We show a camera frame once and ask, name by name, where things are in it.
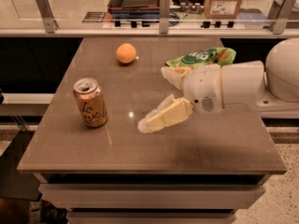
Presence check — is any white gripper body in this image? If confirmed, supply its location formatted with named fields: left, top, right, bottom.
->
left=182, top=64, right=223, bottom=113

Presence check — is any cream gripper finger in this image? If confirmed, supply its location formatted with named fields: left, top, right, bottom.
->
left=161, top=67, right=192, bottom=90
left=137, top=94, right=193, bottom=133

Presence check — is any orange La Croix can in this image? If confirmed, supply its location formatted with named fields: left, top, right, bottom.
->
left=73, top=77, right=107, bottom=128

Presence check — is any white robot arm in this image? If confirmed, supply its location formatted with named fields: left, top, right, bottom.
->
left=138, top=38, right=299, bottom=133

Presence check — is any green snack bag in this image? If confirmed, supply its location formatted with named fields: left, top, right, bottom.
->
left=165, top=47, right=236, bottom=68

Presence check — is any orange fruit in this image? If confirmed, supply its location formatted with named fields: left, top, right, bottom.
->
left=116, top=43, right=136, bottom=63

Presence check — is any grey cabinet with drawers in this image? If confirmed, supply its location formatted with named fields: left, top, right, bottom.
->
left=19, top=36, right=286, bottom=224

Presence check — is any brown cardboard box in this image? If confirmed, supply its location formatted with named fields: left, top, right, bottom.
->
left=204, top=0, right=242, bottom=19

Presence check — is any middle metal railing post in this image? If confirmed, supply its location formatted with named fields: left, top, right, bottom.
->
left=159, top=0, right=170, bottom=35

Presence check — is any metal railing post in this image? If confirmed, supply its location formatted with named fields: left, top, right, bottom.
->
left=36, top=0, right=58, bottom=34
left=159, top=0, right=170, bottom=35
left=268, top=0, right=297, bottom=35

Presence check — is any right metal railing post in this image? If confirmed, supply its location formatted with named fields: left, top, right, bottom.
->
left=268, top=0, right=297, bottom=35

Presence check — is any left metal railing post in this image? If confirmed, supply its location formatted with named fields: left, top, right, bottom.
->
left=36, top=0, right=58, bottom=34

